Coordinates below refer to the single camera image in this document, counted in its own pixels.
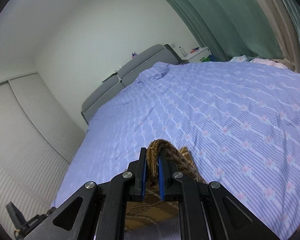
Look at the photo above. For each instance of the purple floral striped bedsheet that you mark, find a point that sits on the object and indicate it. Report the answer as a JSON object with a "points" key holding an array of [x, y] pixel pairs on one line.
{"points": [[240, 121]]}

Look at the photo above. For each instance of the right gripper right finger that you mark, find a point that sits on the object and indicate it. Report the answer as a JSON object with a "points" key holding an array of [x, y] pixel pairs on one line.
{"points": [[209, 211]]}

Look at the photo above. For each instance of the green curtain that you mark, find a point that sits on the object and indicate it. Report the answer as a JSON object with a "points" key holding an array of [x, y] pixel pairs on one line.
{"points": [[229, 27]]}

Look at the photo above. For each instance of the white nightstand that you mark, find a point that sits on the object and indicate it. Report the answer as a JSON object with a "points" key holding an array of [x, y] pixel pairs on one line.
{"points": [[198, 56]]}

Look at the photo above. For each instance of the brown plaid knit sweater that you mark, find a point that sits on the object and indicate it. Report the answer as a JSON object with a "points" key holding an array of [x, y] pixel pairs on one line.
{"points": [[153, 210]]}

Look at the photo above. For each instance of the beige curtain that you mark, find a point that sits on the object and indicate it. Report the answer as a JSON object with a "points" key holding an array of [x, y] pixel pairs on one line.
{"points": [[284, 30]]}

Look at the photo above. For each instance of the papers on headboard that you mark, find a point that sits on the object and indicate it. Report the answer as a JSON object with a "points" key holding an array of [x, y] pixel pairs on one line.
{"points": [[112, 74]]}

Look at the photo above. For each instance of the white louvered wardrobe doors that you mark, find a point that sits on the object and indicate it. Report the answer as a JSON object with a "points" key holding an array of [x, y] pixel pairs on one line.
{"points": [[38, 141]]}

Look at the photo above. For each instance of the grey upholstered headboard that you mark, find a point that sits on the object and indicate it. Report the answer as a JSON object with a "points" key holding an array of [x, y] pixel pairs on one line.
{"points": [[126, 76]]}

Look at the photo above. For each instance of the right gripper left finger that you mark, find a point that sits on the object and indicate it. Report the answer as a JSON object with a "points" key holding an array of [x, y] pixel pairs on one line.
{"points": [[97, 211]]}

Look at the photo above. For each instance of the clear plastic bottle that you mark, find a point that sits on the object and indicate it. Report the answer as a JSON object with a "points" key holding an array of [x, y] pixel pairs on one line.
{"points": [[184, 53]]}

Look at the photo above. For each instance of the pink clothes pile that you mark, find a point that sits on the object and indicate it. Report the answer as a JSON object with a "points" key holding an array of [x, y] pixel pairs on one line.
{"points": [[269, 63]]}

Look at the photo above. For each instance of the green bag by nightstand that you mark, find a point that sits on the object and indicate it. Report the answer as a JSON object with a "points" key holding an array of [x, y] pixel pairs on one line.
{"points": [[210, 58]]}

